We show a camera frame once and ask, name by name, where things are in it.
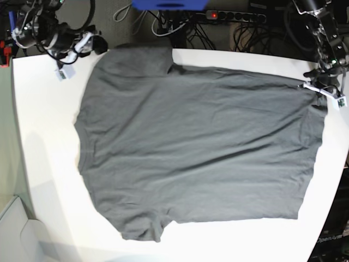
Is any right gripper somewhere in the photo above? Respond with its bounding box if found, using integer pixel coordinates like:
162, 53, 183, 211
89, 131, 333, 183
53, 26, 109, 68

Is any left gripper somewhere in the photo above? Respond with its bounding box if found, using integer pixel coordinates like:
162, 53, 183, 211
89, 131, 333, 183
298, 68, 348, 98

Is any dark grey t-shirt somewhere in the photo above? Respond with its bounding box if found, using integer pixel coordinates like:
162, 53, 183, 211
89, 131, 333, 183
75, 46, 327, 242

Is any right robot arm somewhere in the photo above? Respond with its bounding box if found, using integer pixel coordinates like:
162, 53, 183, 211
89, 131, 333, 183
11, 1, 108, 69

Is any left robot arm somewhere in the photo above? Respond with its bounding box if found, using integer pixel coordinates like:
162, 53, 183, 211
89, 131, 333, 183
293, 1, 348, 99

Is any blue box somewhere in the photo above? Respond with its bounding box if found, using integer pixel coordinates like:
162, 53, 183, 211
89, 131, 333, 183
132, 0, 208, 10

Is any red clamp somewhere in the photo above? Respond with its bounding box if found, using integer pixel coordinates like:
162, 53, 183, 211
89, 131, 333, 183
0, 40, 12, 68

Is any black power strip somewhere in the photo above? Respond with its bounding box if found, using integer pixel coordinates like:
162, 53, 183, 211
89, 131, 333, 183
205, 10, 267, 23

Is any white side table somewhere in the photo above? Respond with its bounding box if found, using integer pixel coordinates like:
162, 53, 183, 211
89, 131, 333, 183
1, 196, 60, 261

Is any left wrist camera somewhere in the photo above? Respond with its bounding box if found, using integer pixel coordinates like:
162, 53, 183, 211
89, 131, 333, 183
332, 95, 348, 110

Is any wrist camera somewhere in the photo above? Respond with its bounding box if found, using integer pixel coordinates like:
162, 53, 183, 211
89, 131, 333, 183
332, 95, 348, 110
55, 65, 75, 81

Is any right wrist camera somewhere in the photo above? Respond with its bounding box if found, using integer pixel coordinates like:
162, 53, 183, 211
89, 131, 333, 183
55, 65, 75, 81

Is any white cable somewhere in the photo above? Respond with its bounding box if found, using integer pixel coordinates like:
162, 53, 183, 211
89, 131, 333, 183
151, 12, 188, 37

